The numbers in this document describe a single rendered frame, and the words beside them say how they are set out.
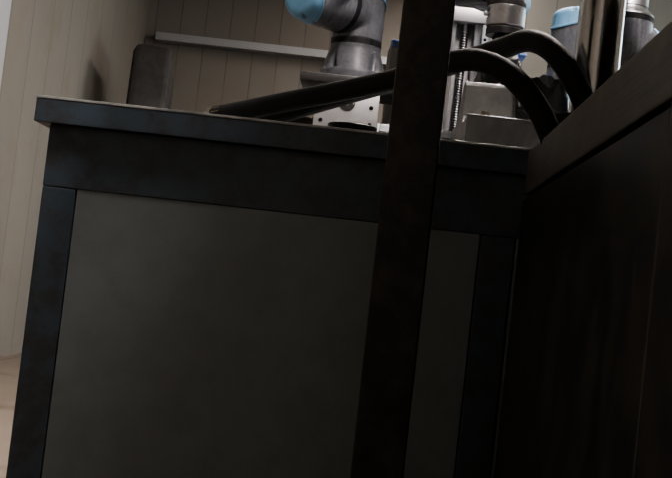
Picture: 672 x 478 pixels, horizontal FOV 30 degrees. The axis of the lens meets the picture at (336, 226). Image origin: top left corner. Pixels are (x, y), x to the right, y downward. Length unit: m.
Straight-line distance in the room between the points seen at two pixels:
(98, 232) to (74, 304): 0.11
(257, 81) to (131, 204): 8.28
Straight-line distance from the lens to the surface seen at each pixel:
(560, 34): 2.88
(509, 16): 2.44
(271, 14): 10.19
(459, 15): 2.95
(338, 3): 2.76
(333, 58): 2.84
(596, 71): 1.66
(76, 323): 1.85
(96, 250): 1.84
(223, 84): 10.11
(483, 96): 2.06
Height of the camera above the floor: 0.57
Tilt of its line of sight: 3 degrees up
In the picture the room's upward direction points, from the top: 7 degrees clockwise
